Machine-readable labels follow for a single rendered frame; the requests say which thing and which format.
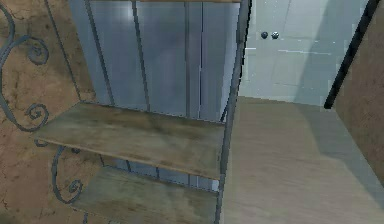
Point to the round dark door knob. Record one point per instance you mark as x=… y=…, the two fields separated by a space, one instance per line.
x=264 y=35

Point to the pale grey room door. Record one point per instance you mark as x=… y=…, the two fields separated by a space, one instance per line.
x=293 y=66

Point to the round silver door knob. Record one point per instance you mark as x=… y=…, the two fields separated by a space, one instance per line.
x=275 y=35

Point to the metal shelf with wooden boards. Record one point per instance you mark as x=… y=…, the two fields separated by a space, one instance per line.
x=133 y=140

